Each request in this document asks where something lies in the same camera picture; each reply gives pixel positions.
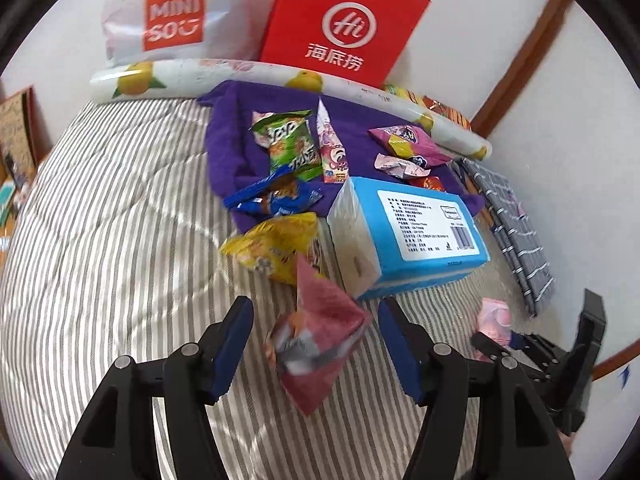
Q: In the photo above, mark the grey grid cloth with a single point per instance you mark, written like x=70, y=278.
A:
x=520, y=240

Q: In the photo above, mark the blue biscuit packet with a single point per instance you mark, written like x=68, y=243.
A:
x=290, y=200

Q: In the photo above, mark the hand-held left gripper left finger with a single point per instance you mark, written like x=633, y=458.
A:
x=232, y=347

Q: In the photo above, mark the brown framed board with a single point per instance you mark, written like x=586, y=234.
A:
x=20, y=125

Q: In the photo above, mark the magenta yellow snack packet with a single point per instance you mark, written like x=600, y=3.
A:
x=430, y=147

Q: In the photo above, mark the red small snack packet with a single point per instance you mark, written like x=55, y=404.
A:
x=427, y=183

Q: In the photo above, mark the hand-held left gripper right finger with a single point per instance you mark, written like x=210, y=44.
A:
x=400, y=350

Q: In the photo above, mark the green snack packet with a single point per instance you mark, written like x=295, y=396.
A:
x=287, y=147

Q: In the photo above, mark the teal box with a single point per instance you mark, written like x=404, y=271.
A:
x=9, y=200

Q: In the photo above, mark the blue snack bar packet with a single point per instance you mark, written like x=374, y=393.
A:
x=255, y=187

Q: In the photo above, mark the pale pink snack packet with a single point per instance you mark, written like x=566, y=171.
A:
x=395, y=165

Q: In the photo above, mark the fruit print plastic roll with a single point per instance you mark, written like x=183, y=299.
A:
x=200, y=72

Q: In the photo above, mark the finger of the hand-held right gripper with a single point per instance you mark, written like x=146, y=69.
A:
x=482, y=344
x=537, y=347

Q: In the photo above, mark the purple towel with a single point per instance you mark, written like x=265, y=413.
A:
x=230, y=130

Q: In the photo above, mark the striped bedsheet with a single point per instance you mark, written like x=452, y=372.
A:
x=125, y=210

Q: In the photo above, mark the light pink small packet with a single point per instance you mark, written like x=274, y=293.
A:
x=492, y=317

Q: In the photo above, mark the red paper bag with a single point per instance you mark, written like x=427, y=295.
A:
x=310, y=5

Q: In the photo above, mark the blue white tissue box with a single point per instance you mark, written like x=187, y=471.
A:
x=365, y=210

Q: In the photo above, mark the yellow chips bag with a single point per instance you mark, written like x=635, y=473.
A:
x=397, y=91

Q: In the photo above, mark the red orange chips bag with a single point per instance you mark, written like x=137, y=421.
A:
x=450, y=112

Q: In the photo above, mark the pink white cone packet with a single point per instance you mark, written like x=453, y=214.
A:
x=330, y=145

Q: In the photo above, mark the wooden door frame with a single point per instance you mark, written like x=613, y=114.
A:
x=525, y=55

